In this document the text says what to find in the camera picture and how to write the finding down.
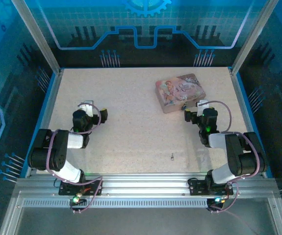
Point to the aluminium mounting rail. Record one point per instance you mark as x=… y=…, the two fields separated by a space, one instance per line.
x=143 y=186

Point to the pink illustrated tin box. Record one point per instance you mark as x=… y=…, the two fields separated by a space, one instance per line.
x=180 y=90

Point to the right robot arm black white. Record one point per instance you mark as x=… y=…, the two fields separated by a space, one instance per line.
x=236 y=151

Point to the small blue padlock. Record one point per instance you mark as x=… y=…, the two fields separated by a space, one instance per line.
x=185 y=107

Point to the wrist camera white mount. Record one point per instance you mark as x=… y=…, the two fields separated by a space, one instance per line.
x=202 y=105
x=88 y=106

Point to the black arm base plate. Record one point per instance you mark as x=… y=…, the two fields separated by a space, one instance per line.
x=197 y=187
x=67 y=189

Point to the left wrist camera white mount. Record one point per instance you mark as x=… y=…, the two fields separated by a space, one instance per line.
x=88 y=106

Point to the small LED circuit board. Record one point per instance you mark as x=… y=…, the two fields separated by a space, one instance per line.
x=77 y=199
x=218 y=200

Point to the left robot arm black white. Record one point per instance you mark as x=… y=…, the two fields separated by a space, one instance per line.
x=57 y=147

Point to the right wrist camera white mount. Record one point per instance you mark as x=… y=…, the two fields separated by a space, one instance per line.
x=202 y=105

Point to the aluminium frame post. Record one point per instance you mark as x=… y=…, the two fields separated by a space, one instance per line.
x=36 y=36
x=253 y=36

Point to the aluminium table side rail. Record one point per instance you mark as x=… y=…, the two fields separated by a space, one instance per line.
x=50 y=110
x=243 y=110

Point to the aluminium front frame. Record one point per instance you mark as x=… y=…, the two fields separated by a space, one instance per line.
x=275 y=203

